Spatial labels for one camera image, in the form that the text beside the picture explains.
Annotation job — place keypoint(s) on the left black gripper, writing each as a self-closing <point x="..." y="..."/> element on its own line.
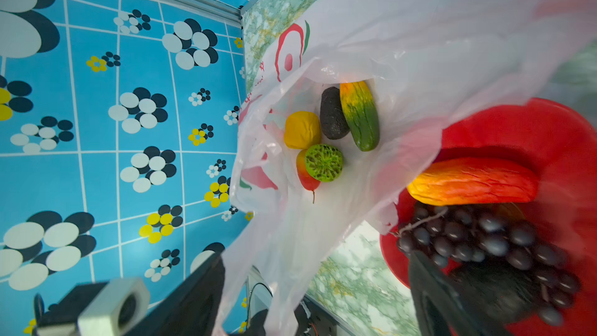
<point x="309" y="318"/>

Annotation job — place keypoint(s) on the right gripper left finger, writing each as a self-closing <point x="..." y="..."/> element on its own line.
<point x="192" y="308"/>

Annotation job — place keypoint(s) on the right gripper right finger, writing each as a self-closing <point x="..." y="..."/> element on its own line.
<point x="440" y="307"/>

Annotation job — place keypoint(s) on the dark avocado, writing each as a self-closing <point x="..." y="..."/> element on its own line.
<point x="332" y="119"/>
<point x="503" y="292"/>

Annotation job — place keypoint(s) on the dark purple grape bunch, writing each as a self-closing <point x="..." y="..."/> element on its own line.
<point x="466" y="234"/>

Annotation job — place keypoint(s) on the red yellow mango fruit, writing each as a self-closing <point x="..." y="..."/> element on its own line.
<point x="467" y="181"/>

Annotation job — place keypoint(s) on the green round fruit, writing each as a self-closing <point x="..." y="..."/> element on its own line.
<point x="324" y="162"/>

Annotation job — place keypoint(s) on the yellow lemon fruit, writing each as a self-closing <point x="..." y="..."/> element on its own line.
<point x="302" y="130"/>

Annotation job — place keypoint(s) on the green orange papaya fruit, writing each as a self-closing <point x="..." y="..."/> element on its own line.
<point x="360" y="112"/>

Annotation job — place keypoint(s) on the pink printed plastic bag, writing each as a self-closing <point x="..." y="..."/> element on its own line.
<point x="430" y="63"/>

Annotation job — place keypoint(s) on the red flower-shaped plate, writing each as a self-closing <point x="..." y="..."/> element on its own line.
<point x="559" y="146"/>

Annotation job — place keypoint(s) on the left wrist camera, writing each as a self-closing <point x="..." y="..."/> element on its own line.
<point x="102" y="308"/>

